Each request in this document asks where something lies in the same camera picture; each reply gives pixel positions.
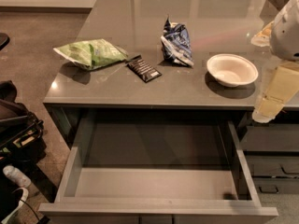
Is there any black bag on floor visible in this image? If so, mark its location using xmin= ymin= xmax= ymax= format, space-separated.
xmin=0 ymin=80 xmax=44 ymax=161

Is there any open grey top drawer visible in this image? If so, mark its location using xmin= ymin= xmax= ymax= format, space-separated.
xmin=39 ymin=110 xmax=278 ymax=224

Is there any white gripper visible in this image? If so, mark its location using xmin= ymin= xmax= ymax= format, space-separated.
xmin=250 ymin=0 xmax=299 ymax=123

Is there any blue white snack bag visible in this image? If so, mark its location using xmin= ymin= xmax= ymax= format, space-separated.
xmin=161 ymin=19 xmax=194 ymax=67

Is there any dark round stool edge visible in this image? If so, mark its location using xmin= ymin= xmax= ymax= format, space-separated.
xmin=0 ymin=33 xmax=10 ymax=50

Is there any green chip bag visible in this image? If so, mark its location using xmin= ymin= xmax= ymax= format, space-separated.
xmin=53 ymin=39 xmax=128 ymax=71

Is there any black rxbar chocolate bar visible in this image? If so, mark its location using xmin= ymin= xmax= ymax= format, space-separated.
xmin=126 ymin=55 xmax=162 ymax=83

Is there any white paper bowl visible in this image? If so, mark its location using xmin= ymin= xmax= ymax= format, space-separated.
xmin=206 ymin=54 xmax=259 ymax=87

